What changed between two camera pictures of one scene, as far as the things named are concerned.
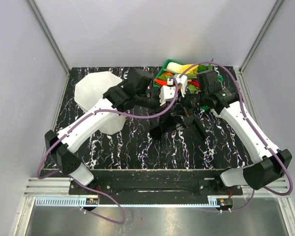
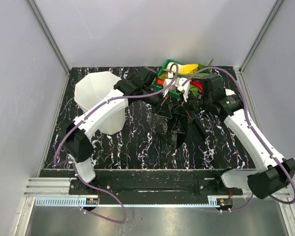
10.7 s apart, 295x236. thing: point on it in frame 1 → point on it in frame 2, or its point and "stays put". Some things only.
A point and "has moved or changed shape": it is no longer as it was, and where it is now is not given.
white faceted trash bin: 90,88 stays put
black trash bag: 168,120 has moved or changed shape
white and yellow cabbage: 180,68 stays put
